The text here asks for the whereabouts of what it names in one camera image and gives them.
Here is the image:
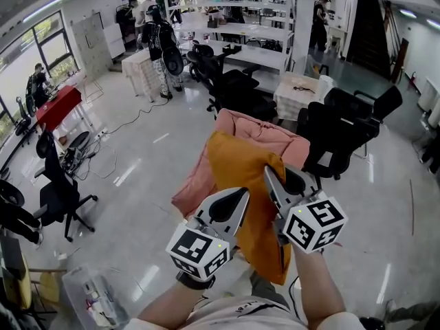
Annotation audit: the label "black wristband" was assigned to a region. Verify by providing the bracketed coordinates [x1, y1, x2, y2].
[175, 270, 217, 291]

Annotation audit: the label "person's white shirt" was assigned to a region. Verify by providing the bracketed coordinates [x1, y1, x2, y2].
[123, 296, 365, 330]

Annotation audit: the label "person's grey trousers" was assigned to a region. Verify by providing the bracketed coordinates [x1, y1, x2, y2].
[249, 272, 292, 309]

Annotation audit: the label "person's right forearm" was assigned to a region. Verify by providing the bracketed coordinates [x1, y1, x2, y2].
[291, 247, 347, 330]

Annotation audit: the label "white shelf unit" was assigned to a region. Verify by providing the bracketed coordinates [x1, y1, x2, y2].
[161, 0, 298, 74]

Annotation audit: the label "black office chair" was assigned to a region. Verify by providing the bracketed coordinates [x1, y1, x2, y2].
[297, 101, 379, 182]
[33, 129, 99, 243]
[324, 86, 403, 127]
[14, 96, 39, 147]
[187, 41, 228, 82]
[206, 52, 279, 122]
[0, 179, 25, 208]

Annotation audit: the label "table with checked cloth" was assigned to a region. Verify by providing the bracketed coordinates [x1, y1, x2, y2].
[120, 49, 162, 102]
[273, 72, 327, 122]

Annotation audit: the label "white appliance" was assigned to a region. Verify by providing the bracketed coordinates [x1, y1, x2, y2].
[417, 77, 440, 129]

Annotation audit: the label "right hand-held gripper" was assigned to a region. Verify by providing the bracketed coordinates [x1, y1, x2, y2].
[263, 165, 349, 254]

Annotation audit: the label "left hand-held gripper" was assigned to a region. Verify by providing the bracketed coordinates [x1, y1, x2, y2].
[166, 187, 251, 283]

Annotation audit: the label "orange pillow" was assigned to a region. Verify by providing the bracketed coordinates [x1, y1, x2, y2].
[206, 131, 293, 286]

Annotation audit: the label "wire frame stand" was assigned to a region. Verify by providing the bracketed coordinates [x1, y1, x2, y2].
[82, 76, 105, 105]

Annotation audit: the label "dark staircase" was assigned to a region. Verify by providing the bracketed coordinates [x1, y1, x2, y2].
[345, 0, 395, 80]

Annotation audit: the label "person's left forearm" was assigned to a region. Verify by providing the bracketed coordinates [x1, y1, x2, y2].
[137, 280, 216, 328]

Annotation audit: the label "brown wooden board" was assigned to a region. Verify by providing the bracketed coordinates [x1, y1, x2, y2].
[390, 38, 410, 84]

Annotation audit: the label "clear plastic storage box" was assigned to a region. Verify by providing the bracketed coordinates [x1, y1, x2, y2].
[61, 265, 130, 329]

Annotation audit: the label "long ceiling light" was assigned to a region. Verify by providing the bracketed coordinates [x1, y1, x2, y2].
[22, 0, 76, 23]

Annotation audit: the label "red table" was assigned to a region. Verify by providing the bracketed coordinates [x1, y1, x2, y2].
[35, 85, 83, 132]

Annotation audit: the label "long black floor cable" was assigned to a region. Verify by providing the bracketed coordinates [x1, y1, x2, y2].
[102, 96, 171, 135]

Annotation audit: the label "yellow bag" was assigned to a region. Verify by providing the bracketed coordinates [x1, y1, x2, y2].
[0, 252, 34, 311]

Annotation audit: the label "white cabinet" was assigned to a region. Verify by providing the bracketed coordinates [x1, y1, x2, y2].
[102, 22, 127, 60]

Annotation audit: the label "white panel board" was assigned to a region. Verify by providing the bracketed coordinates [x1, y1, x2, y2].
[71, 12, 114, 75]

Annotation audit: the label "pink cushioned seat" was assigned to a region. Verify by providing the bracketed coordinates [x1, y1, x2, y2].
[170, 107, 311, 219]

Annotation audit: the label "thin black cable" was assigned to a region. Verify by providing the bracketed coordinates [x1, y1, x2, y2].
[287, 276, 303, 319]

